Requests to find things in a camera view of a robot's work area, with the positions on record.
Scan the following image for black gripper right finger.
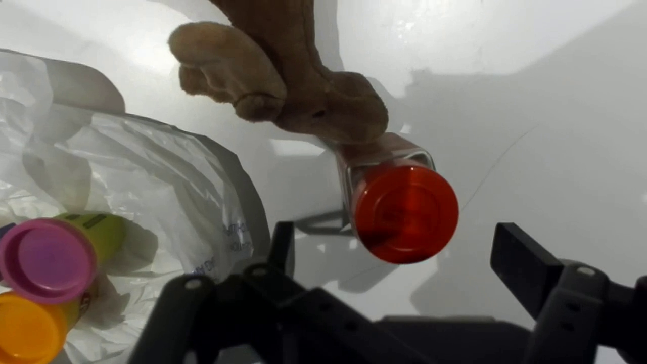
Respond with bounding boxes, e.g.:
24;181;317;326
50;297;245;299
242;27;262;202
490;222;565;321

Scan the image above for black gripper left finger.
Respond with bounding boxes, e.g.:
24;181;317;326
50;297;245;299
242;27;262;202
235;221;297;297

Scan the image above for spice jar with orange lid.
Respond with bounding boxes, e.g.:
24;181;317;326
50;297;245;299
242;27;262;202
336;134;458;266

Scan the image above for yellow tub with pink lid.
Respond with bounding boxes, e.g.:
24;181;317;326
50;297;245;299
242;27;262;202
0;213;128;306

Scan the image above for brown plush moose toy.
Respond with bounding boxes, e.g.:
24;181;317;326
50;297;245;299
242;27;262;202
168;0;388;146

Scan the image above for yellow tub with orange-yellow lid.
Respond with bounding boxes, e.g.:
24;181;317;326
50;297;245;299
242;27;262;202
0;293;80;364

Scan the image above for white plastic bag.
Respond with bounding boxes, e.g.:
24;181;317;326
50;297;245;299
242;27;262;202
0;52;268;364

